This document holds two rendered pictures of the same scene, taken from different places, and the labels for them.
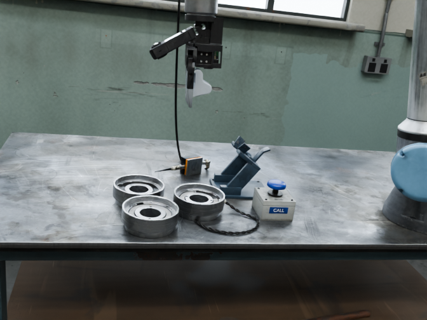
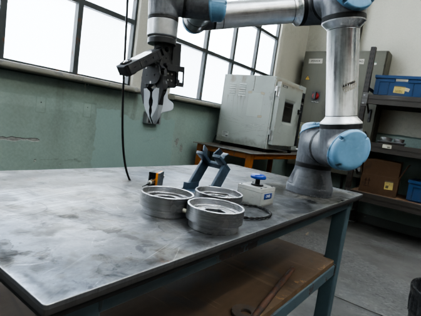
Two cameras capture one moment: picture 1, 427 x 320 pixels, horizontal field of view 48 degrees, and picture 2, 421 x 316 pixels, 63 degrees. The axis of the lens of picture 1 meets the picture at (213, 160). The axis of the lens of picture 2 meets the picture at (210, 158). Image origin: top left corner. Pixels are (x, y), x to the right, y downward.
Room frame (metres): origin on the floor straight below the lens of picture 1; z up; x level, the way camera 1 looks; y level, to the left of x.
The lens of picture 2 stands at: (0.35, 0.52, 0.99)
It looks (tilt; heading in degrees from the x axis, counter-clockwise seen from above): 6 degrees down; 320
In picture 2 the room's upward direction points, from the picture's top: 8 degrees clockwise
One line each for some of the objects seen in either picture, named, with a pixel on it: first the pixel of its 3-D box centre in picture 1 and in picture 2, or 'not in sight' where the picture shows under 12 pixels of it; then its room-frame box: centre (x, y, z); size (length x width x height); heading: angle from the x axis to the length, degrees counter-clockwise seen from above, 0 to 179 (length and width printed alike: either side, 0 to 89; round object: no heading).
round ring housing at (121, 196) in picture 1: (138, 192); (166, 202); (0.91, 0.15, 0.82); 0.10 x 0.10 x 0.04
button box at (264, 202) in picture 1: (276, 203); (257, 192); (0.93, -0.14, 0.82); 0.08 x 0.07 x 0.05; 103
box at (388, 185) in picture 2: not in sight; (382, 176); (2.03, -3.41, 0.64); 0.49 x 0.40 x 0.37; 18
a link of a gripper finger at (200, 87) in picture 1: (199, 89); (163, 106); (1.11, 0.05, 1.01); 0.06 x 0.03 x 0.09; 98
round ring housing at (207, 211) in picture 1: (198, 202); (217, 200); (0.90, 0.02, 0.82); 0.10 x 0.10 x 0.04
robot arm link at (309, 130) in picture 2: not in sight; (317, 143); (0.99, -0.47, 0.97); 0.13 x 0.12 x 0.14; 152
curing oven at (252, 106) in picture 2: not in sight; (264, 115); (2.59, -1.95, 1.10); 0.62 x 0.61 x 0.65; 103
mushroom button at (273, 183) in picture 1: (275, 192); (257, 183); (0.93, -0.14, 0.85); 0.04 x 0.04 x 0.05
